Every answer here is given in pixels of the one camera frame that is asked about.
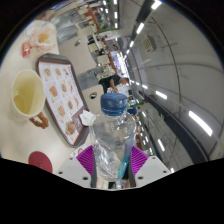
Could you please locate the person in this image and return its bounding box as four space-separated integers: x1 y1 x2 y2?
98 74 130 94

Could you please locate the dark brown food tray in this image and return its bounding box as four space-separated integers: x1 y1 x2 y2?
35 53 91 149

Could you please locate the clear plastic bottle blue cap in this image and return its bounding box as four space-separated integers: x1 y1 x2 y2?
89 92 137 183

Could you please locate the flat round red coaster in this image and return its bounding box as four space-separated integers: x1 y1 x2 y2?
28 150 54 174

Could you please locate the ceiling air conditioner unit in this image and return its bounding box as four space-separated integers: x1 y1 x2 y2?
142 34 158 53

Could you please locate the group of ceiling lights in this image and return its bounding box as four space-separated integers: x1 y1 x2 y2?
99 0 214 158

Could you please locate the cream mug with brown handle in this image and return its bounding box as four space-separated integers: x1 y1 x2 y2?
9 68 50 130

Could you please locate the fried food piece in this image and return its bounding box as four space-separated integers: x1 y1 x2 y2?
64 120 78 136

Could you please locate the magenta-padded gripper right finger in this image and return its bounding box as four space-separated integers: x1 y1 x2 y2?
128 145 172 189

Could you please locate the group of beige chairs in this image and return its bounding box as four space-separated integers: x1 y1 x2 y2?
54 6 113 109

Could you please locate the crumpled white napkin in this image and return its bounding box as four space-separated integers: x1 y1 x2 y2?
79 109 98 127

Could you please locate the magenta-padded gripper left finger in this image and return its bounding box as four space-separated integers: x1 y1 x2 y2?
54 144 98 189

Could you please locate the red paper packet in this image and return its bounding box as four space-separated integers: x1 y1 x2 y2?
21 42 33 58

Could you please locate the crumpled food wrapper paper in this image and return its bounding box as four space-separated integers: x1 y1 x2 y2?
28 24 59 53

